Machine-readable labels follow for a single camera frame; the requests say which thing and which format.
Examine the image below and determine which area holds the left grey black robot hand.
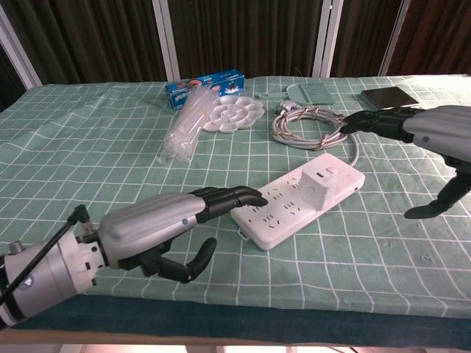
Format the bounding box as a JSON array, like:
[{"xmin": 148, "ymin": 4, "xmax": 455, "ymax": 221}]
[{"xmin": 98, "ymin": 185, "xmax": 269, "ymax": 284}]

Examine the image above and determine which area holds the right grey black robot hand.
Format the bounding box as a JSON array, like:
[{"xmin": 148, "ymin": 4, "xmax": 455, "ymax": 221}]
[{"xmin": 338, "ymin": 105, "xmax": 471, "ymax": 220}]

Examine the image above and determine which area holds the white plug adapter cube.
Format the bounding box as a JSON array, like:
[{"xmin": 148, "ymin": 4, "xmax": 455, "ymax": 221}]
[{"xmin": 300, "ymin": 164, "xmax": 341, "ymax": 211}]

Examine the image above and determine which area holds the white power strip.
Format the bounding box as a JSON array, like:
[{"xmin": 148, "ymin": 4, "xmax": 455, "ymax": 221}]
[{"xmin": 230, "ymin": 152, "xmax": 366, "ymax": 252}]

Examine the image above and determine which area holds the black silver digital scale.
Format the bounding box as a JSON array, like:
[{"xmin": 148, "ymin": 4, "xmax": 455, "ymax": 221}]
[{"xmin": 360, "ymin": 87, "xmax": 422, "ymax": 110}]

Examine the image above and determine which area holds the green checked tablecloth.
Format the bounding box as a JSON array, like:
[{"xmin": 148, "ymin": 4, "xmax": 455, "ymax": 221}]
[{"xmin": 0, "ymin": 75, "xmax": 471, "ymax": 319}]

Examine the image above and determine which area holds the clear plastic straw bundle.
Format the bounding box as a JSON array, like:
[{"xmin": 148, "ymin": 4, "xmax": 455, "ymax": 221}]
[{"xmin": 157, "ymin": 87, "xmax": 216, "ymax": 165}]

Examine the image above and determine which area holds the green mini brush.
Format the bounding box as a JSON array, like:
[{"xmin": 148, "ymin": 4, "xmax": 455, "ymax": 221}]
[{"xmin": 298, "ymin": 82, "xmax": 334, "ymax": 104}]

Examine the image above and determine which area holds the white flower paint palette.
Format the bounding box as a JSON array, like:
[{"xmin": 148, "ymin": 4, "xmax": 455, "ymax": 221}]
[{"xmin": 203, "ymin": 95, "xmax": 266, "ymax": 134}]

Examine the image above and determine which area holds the green mini dustpan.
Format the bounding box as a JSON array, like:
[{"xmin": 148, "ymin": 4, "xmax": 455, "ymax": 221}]
[{"xmin": 257, "ymin": 82, "xmax": 336, "ymax": 107}]

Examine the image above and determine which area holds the blue cookie box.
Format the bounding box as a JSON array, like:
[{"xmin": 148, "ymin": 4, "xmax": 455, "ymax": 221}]
[{"xmin": 164, "ymin": 69, "xmax": 247, "ymax": 111}]

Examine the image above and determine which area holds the dark teal under cloth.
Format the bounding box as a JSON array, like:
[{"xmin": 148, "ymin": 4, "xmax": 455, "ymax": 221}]
[{"xmin": 10, "ymin": 295, "xmax": 471, "ymax": 351}]

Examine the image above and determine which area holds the dark brown curtain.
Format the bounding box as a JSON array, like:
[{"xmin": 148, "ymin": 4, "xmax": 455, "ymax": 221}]
[{"xmin": 0, "ymin": 0, "xmax": 471, "ymax": 111}]

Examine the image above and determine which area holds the white frame post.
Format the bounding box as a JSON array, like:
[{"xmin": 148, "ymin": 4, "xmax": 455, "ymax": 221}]
[
  {"xmin": 152, "ymin": 0, "xmax": 182, "ymax": 82},
  {"xmin": 312, "ymin": 0, "xmax": 345, "ymax": 79},
  {"xmin": 0, "ymin": 7, "xmax": 42, "ymax": 90},
  {"xmin": 380, "ymin": 0, "xmax": 412, "ymax": 76}
]

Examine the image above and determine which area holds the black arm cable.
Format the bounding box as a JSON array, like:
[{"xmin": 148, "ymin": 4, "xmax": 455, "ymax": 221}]
[{"xmin": 0, "ymin": 204, "xmax": 90, "ymax": 304}]

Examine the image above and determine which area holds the coiled grey power cable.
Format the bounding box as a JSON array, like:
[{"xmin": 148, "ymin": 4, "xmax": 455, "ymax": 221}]
[{"xmin": 271, "ymin": 101, "xmax": 361, "ymax": 167}]

